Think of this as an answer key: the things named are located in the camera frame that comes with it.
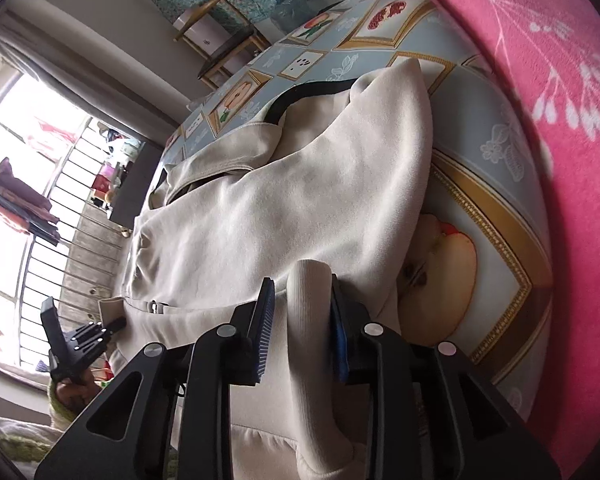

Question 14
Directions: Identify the cream zip-up jacket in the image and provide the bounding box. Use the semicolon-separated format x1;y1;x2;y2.
100;58;432;479

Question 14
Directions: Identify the left hand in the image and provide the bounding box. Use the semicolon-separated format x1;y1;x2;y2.
55;368;102;414

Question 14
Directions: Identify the fruit pattern table cover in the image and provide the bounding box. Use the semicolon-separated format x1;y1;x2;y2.
159;0;554;421

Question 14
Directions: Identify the dark grey cabinet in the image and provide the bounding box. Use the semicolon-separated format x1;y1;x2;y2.
108;143;162;230

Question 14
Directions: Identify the grey curtain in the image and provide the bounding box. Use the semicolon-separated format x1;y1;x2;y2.
0;0;208;145

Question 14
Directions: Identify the wooden chair black seat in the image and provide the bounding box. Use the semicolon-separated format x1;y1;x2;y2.
173;0;272;90

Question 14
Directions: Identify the empty clear water jug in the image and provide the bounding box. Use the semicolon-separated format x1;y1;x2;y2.
270;0;317;34

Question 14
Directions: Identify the pink floral blanket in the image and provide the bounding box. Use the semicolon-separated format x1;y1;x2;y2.
438;0;600;479

